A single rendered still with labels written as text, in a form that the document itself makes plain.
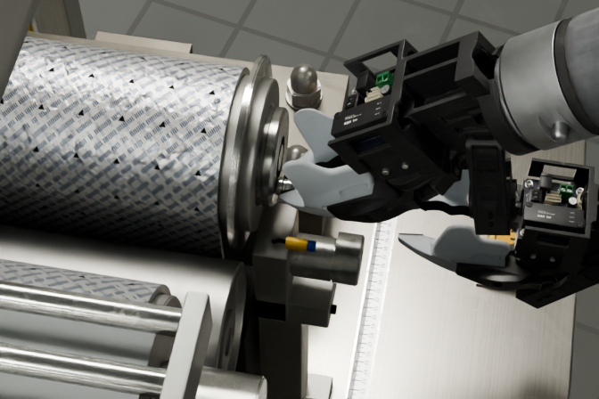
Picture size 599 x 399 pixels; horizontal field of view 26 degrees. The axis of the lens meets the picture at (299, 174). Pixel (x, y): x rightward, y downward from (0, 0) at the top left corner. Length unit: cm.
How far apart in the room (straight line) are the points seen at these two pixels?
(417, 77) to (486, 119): 5
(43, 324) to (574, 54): 34
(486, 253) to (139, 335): 48
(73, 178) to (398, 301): 47
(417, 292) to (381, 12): 147
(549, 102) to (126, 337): 29
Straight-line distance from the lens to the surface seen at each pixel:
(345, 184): 90
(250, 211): 93
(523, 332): 130
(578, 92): 78
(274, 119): 94
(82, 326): 69
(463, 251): 109
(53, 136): 93
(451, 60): 81
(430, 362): 127
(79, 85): 94
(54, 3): 214
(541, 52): 79
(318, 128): 93
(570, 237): 105
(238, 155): 89
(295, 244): 94
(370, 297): 130
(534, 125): 80
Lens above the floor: 204
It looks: 56 degrees down
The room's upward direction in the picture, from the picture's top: straight up
